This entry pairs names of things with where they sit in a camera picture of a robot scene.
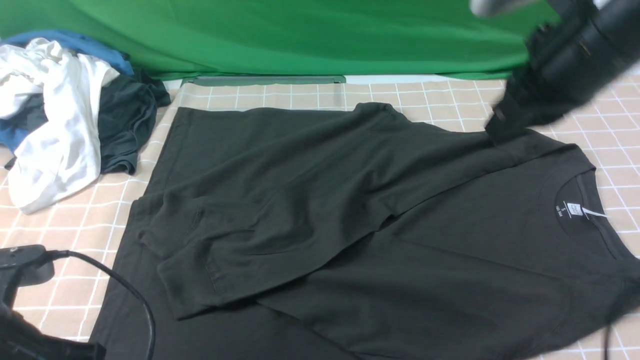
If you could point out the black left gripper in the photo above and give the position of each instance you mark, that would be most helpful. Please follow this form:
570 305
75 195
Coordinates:
20 340

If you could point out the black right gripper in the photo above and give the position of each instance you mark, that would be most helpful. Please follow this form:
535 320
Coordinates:
560 76

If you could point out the dark gray long-sleeved shirt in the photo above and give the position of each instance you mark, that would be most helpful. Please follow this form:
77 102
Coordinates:
273 234

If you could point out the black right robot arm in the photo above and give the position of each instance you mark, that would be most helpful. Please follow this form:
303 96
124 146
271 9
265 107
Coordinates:
618 23

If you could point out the white crumpled garment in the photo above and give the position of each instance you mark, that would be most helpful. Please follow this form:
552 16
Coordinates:
62 156

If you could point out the blue crumpled garment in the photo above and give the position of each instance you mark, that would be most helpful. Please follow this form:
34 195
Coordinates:
75 47

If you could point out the dark teal crumpled garment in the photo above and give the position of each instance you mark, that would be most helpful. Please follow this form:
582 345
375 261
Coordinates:
127 115

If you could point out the gray-green metal bar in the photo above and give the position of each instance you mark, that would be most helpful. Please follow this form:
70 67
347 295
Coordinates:
247 80

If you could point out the green backdrop cloth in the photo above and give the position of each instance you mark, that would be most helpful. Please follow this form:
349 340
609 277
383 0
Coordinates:
172 38

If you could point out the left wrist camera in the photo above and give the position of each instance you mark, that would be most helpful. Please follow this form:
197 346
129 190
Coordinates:
22 266

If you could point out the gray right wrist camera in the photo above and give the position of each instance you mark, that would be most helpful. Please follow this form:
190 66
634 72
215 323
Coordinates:
491 8

